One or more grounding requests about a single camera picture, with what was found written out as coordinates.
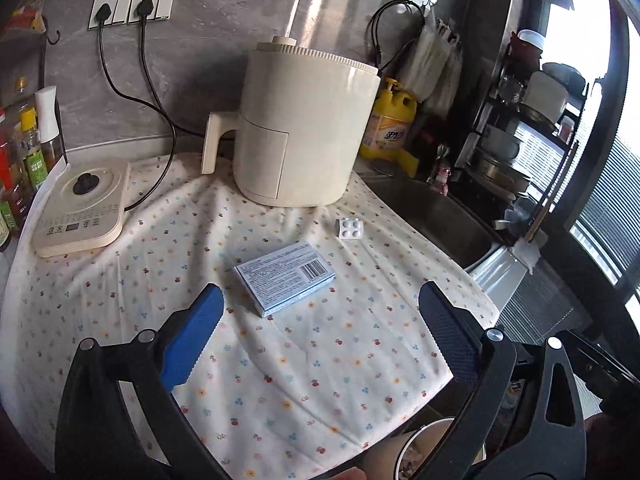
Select white bowl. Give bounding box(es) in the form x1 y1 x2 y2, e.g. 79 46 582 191
481 125 522 159

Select white pill blister pack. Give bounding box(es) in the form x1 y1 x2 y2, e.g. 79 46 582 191
336 216 365 240

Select window blinds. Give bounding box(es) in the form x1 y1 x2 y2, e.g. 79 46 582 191
570 125 640 287

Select hanging black cables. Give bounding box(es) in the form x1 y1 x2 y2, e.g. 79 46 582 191
367 0 437 72

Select cream air fryer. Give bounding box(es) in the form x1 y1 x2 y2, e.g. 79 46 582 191
201 36 382 209

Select floral printed cloth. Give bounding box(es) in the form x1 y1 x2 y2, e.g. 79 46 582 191
10 152 502 480

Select green label bottle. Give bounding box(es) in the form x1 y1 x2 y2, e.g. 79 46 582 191
19 107 49 192

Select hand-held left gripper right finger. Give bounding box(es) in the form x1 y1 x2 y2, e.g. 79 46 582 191
414 281 587 480

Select white lidded container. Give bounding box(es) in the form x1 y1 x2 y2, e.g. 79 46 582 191
516 30 544 59

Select cream cooker base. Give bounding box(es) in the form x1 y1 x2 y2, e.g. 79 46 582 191
32 158 132 259

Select black air fryer power cable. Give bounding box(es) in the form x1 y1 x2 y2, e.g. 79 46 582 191
95 2 207 138

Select black dish rack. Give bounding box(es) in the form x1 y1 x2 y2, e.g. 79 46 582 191
457 30 592 213

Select yellow detergent bottle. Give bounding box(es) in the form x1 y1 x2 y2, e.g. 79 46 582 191
360 77 419 164

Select yellow sponge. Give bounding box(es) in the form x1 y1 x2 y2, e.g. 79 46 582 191
395 152 419 179

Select metal pan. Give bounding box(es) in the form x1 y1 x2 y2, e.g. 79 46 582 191
471 152 534 194

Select white wall outlet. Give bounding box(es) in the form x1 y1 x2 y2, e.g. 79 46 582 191
89 0 133 31
128 0 179 25

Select steel sink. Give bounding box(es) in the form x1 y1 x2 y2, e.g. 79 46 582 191
357 170 497 274

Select orange snack packet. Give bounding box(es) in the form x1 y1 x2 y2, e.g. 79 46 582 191
0 0 52 42

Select metal-rimmed waste bin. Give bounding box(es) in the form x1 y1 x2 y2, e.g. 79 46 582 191
395 415 488 480

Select white cup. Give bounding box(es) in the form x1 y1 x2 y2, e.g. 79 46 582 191
525 71 572 122

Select red label bottle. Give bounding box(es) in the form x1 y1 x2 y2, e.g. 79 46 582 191
0 110 32 232

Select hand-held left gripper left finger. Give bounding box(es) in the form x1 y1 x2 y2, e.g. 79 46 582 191
54 282 226 480

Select blue and white medicine box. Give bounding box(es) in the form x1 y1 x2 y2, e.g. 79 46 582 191
234 240 337 318

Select black cooker base power cable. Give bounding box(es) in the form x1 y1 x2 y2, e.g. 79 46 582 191
136 0 177 211

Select white-topped oil bottle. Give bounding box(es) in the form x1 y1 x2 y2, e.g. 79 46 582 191
35 86 66 172

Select small pink bottle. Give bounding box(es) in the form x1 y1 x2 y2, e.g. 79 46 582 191
427 145 454 197

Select hanging plastic bags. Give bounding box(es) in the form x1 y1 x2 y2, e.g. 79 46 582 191
400 17 464 117

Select white folded cloth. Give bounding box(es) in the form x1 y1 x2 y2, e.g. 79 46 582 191
511 239 542 274

